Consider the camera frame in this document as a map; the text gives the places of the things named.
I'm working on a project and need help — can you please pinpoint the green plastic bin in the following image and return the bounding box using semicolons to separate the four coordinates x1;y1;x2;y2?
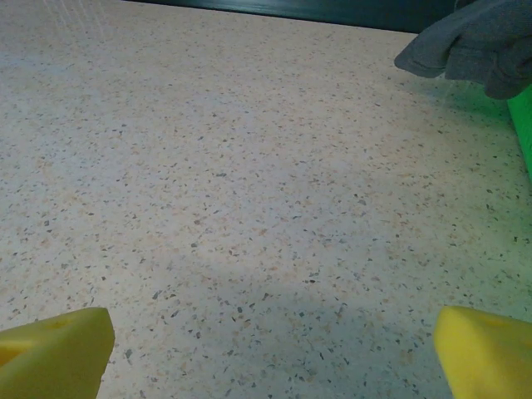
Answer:
506;85;532;182

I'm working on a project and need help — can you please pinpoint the grey t-shirt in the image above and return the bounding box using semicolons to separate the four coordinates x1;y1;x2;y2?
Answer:
393;0;532;101

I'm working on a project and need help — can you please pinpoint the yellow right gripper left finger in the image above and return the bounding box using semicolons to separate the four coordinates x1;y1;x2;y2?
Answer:
0;307;116;399

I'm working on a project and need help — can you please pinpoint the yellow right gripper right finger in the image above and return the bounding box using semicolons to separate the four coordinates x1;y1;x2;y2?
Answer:
433;305;532;399

